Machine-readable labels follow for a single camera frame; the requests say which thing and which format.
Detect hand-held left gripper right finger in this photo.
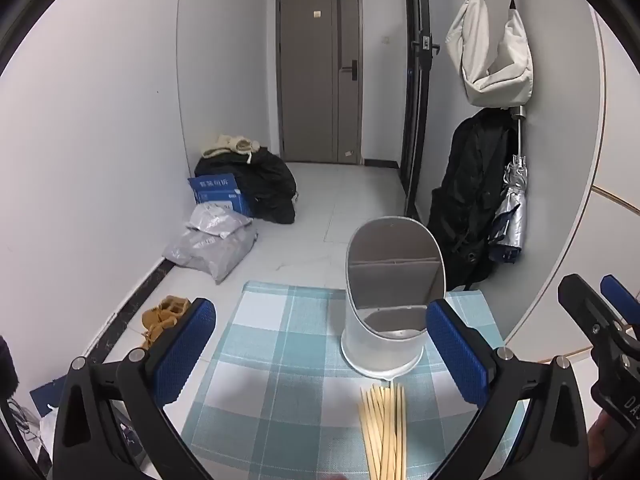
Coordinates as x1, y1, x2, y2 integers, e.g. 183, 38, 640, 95
425, 299, 591, 480

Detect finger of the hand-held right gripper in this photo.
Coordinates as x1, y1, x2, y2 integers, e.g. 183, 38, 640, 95
557, 274, 632, 361
600, 275, 640, 331

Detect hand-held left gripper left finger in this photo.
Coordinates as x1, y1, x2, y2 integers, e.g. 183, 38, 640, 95
52, 297, 217, 480

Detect white utensil holder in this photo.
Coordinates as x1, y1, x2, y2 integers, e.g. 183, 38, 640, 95
341, 216, 446, 380

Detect bundle of wooden chopsticks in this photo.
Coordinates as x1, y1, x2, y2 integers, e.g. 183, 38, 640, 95
359, 382, 407, 480

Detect person's right hand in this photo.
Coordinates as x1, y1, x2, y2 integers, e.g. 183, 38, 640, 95
587, 412, 617, 467

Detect tan suede shoe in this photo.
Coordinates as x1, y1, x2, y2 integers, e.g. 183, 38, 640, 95
142, 296, 191, 330
141, 324, 167, 350

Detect teal plaid mat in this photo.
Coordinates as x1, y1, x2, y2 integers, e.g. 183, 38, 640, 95
180, 280, 526, 480

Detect grey plastic parcel bag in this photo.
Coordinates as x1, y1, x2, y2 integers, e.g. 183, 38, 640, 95
162, 227, 258, 283

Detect silver folding umbrella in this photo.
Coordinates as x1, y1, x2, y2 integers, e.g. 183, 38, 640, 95
487, 105, 530, 263

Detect white plastic parcel bag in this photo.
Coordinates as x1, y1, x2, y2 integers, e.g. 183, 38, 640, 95
186, 202, 251, 238

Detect dark blue board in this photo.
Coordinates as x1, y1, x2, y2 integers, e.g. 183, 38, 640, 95
29, 380, 69, 417

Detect black hanging jacket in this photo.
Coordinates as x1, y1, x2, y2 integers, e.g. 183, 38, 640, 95
427, 109, 518, 291

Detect blue cardboard box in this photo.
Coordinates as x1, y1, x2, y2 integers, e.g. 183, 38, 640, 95
188, 174, 253, 218

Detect black clothes pile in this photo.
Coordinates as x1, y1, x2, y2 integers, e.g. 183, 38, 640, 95
194, 147, 298, 225

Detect beige knitted cloth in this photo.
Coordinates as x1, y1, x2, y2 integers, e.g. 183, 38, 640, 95
201, 134, 261, 163

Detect black side door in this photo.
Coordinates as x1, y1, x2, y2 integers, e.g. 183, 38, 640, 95
400, 0, 442, 221

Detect grey entrance door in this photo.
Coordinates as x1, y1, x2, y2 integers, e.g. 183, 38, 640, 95
276, 0, 363, 165

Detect black side door handle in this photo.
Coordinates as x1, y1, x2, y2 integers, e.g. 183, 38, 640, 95
410, 34, 441, 56

